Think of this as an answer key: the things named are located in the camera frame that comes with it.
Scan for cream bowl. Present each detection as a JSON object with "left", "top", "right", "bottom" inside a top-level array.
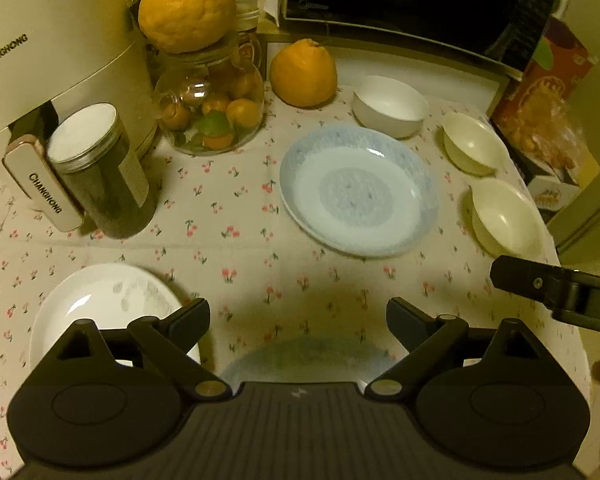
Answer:
[
  {"left": 470, "top": 178, "right": 544, "bottom": 259},
  {"left": 442, "top": 112, "right": 508, "bottom": 177}
]

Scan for orange snack box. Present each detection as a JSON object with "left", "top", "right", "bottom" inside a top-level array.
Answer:
[{"left": 492, "top": 18, "right": 597, "bottom": 174}]

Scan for glass jar of kumquats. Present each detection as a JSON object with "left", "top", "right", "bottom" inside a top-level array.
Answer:
[{"left": 152, "top": 32, "right": 264, "bottom": 156}]

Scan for white round bowl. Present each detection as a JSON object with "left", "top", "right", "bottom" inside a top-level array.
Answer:
[{"left": 352, "top": 76, "right": 429, "bottom": 140}]

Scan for blue patterned plate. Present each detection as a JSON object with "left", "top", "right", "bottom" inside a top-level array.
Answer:
[{"left": 278, "top": 124, "right": 439, "bottom": 258}]

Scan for white floral plate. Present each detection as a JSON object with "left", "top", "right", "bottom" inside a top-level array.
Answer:
[{"left": 29, "top": 263, "right": 183, "bottom": 368}]

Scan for white Ganten carton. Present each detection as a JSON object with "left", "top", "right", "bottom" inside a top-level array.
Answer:
[{"left": 519, "top": 155, "right": 580, "bottom": 212}]

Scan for large orange citrus on table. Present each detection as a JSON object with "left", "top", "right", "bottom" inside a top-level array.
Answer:
[{"left": 270, "top": 38, "right": 338, "bottom": 108}]

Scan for stacked metal lid jars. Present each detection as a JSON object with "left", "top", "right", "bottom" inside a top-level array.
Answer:
[{"left": 235, "top": 0, "right": 262, "bottom": 70}]

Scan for cream Changhong air fryer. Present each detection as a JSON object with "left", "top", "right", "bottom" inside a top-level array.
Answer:
[{"left": 0, "top": 0, "right": 157, "bottom": 232}]

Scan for black Midea microwave oven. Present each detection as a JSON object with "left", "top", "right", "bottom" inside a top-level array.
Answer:
[{"left": 280, "top": 0, "right": 559, "bottom": 77}]

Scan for large orange citrus on jar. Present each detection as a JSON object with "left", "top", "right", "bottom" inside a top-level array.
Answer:
[{"left": 137, "top": 0, "right": 236, "bottom": 54}]

